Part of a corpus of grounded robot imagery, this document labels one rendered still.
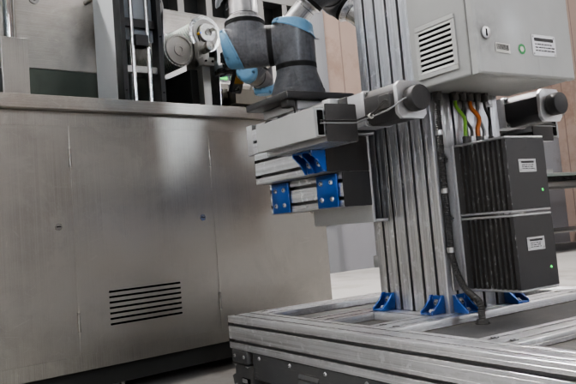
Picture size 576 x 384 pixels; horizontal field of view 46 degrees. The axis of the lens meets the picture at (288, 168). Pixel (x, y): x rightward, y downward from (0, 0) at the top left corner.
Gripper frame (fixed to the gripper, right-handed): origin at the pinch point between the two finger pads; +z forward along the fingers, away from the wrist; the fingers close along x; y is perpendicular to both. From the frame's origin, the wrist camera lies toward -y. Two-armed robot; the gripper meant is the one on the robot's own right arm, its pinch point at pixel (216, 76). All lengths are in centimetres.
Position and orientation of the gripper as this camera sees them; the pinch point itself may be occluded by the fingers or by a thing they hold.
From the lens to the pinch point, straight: 280.0
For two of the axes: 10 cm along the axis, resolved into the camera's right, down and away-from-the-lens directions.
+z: -6.4, 1.2, 7.6
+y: -0.8, -9.9, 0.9
